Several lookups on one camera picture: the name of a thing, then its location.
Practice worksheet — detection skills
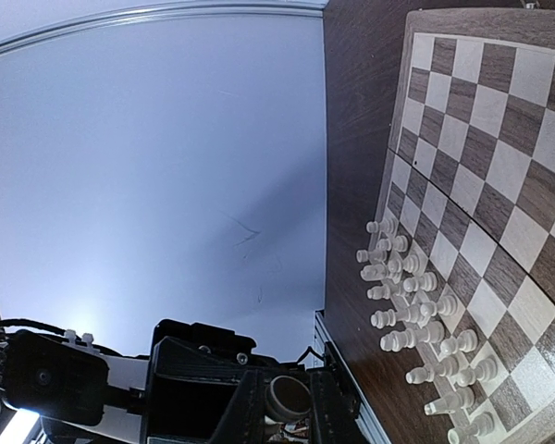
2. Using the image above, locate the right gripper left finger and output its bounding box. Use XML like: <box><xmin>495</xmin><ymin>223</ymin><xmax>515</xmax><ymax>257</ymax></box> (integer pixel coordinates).
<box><xmin>209</xmin><ymin>370</ymin><xmax>265</xmax><ymax>444</ymax></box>

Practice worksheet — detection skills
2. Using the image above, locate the wooden folding chess board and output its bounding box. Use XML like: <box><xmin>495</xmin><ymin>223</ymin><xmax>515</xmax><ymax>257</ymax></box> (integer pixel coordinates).
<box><xmin>377</xmin><ymin>8</ymin><xmax>555</xmax><ymax>443</ymax></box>

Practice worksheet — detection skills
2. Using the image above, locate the left black cable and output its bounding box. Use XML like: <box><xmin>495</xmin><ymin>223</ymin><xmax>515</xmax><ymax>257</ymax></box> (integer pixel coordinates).
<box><xmin>0</xmin><ymin>317</ymin><xmax>68</xmax><ymax>339</ymax></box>

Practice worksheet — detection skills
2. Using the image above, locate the front aluminium rail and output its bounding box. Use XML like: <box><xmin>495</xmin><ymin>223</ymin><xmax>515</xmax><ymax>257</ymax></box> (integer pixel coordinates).
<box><xmin>313</xmin><ymin>310</ymin><xmax>391</xmax><ymax>444</ymax></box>

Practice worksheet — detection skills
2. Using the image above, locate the left aluminium frame post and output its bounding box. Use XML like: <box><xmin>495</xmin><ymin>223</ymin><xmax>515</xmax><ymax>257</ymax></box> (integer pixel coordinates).
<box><xmin>0</xmin><ymin>0</ymin><xmax>327</xmax><ymax>61</ymax></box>

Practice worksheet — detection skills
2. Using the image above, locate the white queen chess piece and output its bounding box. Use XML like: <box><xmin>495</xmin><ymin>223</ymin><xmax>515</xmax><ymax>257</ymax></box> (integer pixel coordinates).
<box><xmin>366</xmin><ymin>283</ymin><xmax>405</xmax><ymax>301</ymax></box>

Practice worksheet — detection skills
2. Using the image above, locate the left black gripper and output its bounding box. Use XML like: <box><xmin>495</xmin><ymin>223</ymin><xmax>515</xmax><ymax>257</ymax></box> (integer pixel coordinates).
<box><xmin>141</xmin><ymin>319</ymin><xmax>278</xmax><ymax>443</ymax></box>

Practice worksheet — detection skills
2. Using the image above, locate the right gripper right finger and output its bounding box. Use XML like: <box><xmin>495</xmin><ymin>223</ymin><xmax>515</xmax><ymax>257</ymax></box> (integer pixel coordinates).
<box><xmin>309</xmin><ymin>370</ymin><xmax>365</xmax><ymax>444</ymax></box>

